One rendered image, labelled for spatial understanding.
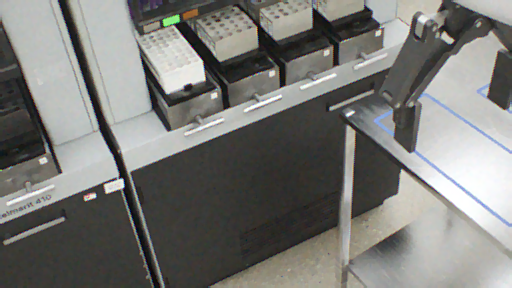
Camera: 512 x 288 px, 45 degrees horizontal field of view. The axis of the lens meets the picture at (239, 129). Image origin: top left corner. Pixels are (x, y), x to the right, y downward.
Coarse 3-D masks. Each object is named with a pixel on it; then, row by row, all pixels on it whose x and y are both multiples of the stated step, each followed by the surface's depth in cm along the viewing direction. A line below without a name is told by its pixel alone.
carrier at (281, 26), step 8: (296, 8) 150; (304, 8) 151; (272, 16) 148; (280, 16) 148; (288, 16) 148; (296, 16) 149; (304, 16) 150; (272, 24) 147; (280, 24) 148; (288, 24) 149; (296, 24) 150; (304, 24) 152; (272, 32) 149; (280, 32) 150; (288, 32) 151; (296, 32) 152
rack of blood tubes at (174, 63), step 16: (160, 32) 150; (176, 32) 150; (144, 48) 145; (160, 48) 146; (176, 48) 146; (160, 64) 141; (176, 64) 139; (192, 64) 139; (160, 80) 141; (176, 80) 139; (192, 80) 141
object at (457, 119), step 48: (480, 48) 141; (432, 96) 130; (480, 96) 129; (384, 144) 121; (432, 144) 120; (480, 144) 119; (432, 192) 113; (480, 192) 110; (384, 240) 170; (432, 240) 168; (480, 240) 167
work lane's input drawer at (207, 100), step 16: (144, 64) 149; (208, 80) 142; (160, 96) 141; (176, 96) 139; (192, 96) 139; (208, 96) 141; (176, 112) 139; (192, 112) 141; (208, 112) 144; (176, 128) 142; (192, 128) 140
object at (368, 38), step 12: (324, 24) 156; (360, 24) 153; (372, 24) 153; (336, 36) 152; (348, 36) 151; (360, 36) 152; (372, 36) 154; (336, 48) 152; (348, 48) 153; (360, 48) 154; (372, 48) 156; (348, 60) 155; (372, 60) 153
